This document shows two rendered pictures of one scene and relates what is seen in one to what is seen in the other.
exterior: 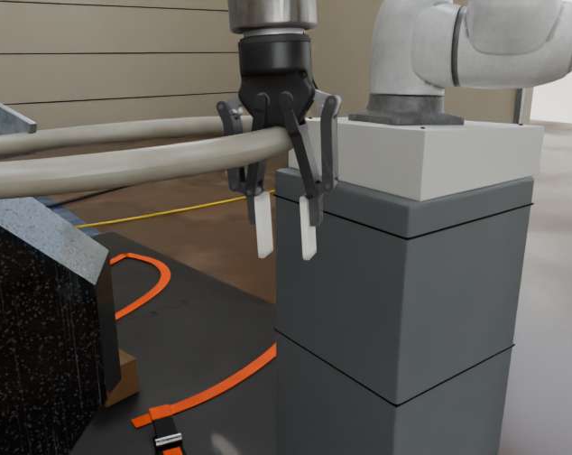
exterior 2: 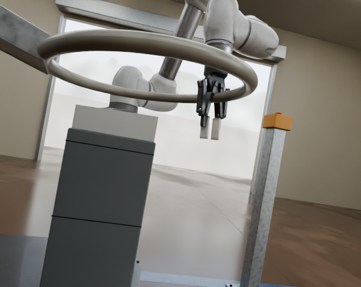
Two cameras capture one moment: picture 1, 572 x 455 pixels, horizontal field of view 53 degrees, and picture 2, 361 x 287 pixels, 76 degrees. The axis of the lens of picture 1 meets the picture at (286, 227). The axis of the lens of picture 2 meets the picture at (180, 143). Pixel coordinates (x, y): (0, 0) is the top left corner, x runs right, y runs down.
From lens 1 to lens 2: 0.79 m
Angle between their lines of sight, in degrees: 62
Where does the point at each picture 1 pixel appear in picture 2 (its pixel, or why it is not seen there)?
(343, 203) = (119, 142)
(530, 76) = (167, 107)
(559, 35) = not seen: hidden behind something
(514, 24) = (169, 90)
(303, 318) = (80, 202)
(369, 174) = (128, 131)
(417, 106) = (135, 110)
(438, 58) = not seen: hidden behind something
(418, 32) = (138, 84)
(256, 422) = not seen: outside the picture
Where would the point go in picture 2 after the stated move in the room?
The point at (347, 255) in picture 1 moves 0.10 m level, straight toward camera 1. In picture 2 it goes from (119, 165) to (134, 169)
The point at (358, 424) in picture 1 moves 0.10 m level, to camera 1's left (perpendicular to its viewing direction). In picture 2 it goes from (116, 245) to (98, 252)
